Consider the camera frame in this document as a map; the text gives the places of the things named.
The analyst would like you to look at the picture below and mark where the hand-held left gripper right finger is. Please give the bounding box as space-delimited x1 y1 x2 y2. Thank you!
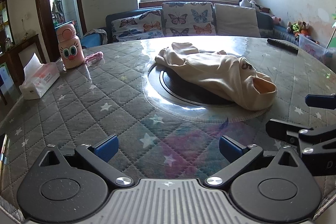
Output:
205 135 300 186

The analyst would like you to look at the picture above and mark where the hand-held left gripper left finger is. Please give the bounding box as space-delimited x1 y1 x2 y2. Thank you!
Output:
38 135 134 187

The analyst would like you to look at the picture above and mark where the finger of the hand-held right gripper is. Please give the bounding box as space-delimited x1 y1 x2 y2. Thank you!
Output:
266 119 336 156
305 94 336 109

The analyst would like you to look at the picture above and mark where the cream garment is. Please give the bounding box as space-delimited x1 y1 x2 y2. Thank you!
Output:
155 42 278 111

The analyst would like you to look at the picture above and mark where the grey quilted table cover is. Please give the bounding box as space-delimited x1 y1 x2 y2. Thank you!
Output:
0 36 336 222

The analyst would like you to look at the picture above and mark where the clear plastic storage box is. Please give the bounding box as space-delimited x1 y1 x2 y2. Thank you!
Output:
298 34 335 64

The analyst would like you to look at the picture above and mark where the black remote control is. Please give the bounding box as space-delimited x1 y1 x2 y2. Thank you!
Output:
267 38 300 54

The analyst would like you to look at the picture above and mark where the pile of plush toys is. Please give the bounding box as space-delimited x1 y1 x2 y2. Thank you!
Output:
286 21 311 37

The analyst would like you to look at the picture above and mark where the black round turntable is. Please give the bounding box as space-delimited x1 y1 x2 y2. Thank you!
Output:
147 49 237 109

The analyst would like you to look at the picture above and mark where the blue sofa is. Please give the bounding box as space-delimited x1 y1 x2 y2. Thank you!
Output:
80 1 300 46

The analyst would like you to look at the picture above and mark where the white tissue box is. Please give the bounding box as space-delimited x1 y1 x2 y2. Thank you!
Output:
19 53 61 100

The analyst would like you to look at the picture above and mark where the pink cartoon water bottle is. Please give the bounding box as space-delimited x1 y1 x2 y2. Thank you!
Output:
57 24 85 69

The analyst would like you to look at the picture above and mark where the grey blanket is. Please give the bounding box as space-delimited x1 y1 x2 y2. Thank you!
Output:
84 29 108 43

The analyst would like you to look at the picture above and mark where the beige cushion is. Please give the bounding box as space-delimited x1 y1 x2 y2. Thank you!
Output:
214 4 261 38

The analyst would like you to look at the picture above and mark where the white plush toy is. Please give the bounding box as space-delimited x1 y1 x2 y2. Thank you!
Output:
239 0 260 12

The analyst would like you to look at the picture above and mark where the butterfly print cushion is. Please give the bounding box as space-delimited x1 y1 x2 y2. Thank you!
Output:
111 10 164 43
161 2 217 37

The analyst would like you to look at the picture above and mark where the dark wooden cabinet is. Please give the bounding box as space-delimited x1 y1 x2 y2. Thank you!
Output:
0 34 46 105

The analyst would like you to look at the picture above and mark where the glass display cabinet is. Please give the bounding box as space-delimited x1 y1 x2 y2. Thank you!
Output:
0 0 15 54

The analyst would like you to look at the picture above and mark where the dark wooden door frame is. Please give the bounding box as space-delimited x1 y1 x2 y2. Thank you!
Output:
33 0 87 63

